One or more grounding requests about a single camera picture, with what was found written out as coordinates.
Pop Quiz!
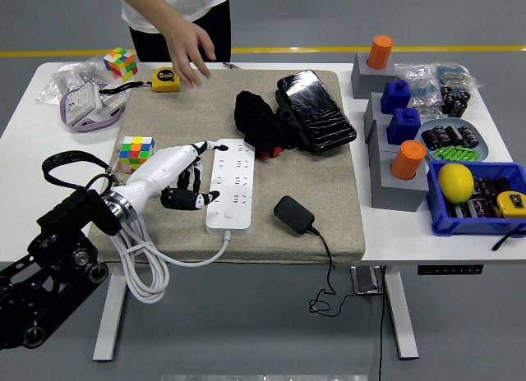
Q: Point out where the person's hand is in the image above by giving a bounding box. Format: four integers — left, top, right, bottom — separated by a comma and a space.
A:
164, 18, 218, 88

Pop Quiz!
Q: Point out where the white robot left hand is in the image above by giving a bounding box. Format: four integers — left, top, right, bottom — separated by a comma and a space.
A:
117, 140, 230, 213

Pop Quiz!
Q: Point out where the black power adapter with cord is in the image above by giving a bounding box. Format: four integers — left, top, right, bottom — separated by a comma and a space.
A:
274, 195, 381, 318

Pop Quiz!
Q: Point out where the person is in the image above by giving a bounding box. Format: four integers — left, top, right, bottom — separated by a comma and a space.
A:
119, 0, 232, 64

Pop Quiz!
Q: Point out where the Rubik's cube with yellow face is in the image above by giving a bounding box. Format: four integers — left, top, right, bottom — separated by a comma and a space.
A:
118, 135, 156, 173

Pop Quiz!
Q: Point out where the grey-brown fabric mat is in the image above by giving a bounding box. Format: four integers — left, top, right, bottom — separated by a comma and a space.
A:
88, 68, 367, 265

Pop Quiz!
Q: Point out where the Rubik's cube with white face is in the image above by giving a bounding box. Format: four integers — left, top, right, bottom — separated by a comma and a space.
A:
102, 47, 139, 80

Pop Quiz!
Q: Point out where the lilac plastic tray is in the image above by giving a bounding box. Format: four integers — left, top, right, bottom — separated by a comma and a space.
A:
60, 83, 132, 135

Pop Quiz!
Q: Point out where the black crumpled cloth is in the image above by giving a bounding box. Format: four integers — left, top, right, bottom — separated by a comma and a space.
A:
233, 90, 305, 157

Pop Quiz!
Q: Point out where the black phone holder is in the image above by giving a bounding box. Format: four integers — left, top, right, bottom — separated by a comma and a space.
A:
274, 90, 307, 150

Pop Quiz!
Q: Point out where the clear bag of white parts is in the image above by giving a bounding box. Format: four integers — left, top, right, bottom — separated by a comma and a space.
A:
35, 55, 112, 105

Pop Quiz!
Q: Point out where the white table leg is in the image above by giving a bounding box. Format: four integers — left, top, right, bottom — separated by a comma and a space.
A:
92, 269, 128, 362
384, 269, 420, 360

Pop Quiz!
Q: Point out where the grey block with round hole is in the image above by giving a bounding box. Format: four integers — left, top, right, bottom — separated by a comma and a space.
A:
351, 52, 399, 99

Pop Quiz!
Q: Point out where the orange cylinder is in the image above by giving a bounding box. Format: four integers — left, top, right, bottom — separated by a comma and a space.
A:
390, 140, 427, 181
367, 34, 395, 70

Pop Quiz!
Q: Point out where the grey block with square hole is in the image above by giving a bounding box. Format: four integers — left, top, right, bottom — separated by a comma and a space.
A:
365, 118, 395, 152
363, 91, 391, 130

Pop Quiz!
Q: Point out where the blue square peg block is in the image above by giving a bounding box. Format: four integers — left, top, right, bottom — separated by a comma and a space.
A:
380, 79, 413, 115
386, 108, 422, 147

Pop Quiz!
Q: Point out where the clear bag of small parts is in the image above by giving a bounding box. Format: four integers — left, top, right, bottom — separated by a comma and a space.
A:
394, 62, 447, 109

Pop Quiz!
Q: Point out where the silver box under table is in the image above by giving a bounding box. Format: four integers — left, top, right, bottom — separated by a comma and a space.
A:
351, 265, 385, 295

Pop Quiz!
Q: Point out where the large grey block round hole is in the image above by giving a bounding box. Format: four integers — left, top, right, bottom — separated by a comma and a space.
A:
368, 145, 429, 213

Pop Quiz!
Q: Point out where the black capacitor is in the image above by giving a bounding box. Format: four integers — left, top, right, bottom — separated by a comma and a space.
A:
422, 128, 443, 150
458, 125, 481, 149
445, 125, 465, 147
431, 125, 452, 147

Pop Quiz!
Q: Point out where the clear bag of blue parts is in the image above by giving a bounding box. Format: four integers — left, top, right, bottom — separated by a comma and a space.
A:
433, 62, 486, 90

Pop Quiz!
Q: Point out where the pile of black capacitors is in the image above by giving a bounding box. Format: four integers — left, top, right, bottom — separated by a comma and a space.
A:
440, 85, 473, 118

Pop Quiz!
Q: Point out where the row of green batteries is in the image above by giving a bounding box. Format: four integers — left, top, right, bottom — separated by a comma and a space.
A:
433, 145, 480, 162

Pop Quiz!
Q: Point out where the yellow lemon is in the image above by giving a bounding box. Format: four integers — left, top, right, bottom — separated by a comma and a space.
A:
437, 163, 476, 204

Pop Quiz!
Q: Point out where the black table control panel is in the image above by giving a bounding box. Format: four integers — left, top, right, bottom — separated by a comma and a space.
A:
418, 264, 485, 276

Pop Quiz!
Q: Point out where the blue plastic bin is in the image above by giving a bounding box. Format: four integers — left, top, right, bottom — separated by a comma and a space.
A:
426, 159, 526, 237

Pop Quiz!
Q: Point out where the light blue oval plate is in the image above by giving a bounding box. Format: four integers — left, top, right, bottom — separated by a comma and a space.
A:
414, 117, 491, 163

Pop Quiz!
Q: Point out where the capacitors heap in bin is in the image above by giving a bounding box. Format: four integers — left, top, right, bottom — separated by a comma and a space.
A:
447, 175, 514, 218

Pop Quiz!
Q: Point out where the yellow tape measure with label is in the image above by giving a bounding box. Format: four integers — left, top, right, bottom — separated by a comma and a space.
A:
495, 190, 526, 220

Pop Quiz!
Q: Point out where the yellow tape measure black strap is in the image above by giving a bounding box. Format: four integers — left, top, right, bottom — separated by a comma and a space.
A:
98, 67, 182, 94

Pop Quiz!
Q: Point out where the white power strip with cable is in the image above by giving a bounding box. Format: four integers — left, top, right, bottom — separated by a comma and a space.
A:
109, 138, 256, 305

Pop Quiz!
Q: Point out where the white wall socket plate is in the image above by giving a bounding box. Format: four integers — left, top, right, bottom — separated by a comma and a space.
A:
65, 83, 104, 126
84, 91, 128, 123

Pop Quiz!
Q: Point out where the thin black hanging cable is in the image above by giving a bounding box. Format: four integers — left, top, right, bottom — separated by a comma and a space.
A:
376, 265, 390, 381

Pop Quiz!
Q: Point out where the black wrist strap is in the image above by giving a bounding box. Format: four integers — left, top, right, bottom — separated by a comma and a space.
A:
491, 227, 526, 252

